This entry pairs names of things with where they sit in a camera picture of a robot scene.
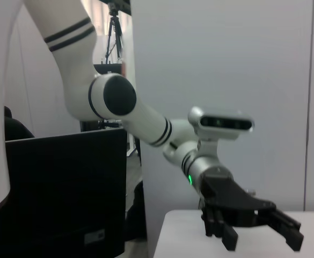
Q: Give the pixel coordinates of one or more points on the black tripod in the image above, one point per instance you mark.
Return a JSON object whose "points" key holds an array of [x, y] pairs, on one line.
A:
{"points": [[115, 35]]}

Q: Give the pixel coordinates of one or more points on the black monitor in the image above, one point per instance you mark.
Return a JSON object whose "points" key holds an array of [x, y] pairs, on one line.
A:
{"points": [[65, 188]]}

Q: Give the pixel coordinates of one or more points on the black office chair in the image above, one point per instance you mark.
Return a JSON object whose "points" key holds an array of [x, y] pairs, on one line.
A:
{"points": [[17, 126]]}

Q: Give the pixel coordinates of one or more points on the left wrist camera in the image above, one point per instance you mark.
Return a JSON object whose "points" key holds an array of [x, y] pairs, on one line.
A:
{"points": [[221, 123]]}

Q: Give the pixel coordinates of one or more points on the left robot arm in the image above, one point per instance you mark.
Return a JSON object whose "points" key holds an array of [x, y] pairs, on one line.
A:
{"points": [[113, 99]]}

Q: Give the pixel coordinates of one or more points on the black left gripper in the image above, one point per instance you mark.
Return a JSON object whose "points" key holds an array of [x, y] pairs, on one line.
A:
{"points": [[232, 199]]}

